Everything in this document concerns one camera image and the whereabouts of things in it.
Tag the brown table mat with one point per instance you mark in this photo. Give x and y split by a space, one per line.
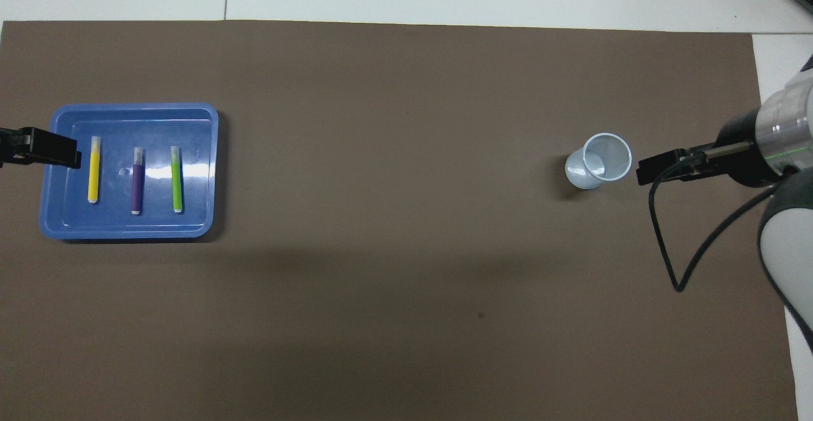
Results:
394 154

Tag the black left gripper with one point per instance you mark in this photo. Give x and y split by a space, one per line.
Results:
14 146

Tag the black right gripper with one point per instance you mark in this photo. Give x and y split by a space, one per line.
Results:
740 148

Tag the yellow pen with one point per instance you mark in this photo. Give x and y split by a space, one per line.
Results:
94 170

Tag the purple pen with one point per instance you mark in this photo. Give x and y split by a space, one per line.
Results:
137 181

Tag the blue plastic tray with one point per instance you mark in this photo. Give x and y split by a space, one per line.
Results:
197 218

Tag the clear plastic cup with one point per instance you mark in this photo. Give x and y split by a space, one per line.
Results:
581 170

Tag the green pen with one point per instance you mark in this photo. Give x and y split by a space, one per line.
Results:
176 180

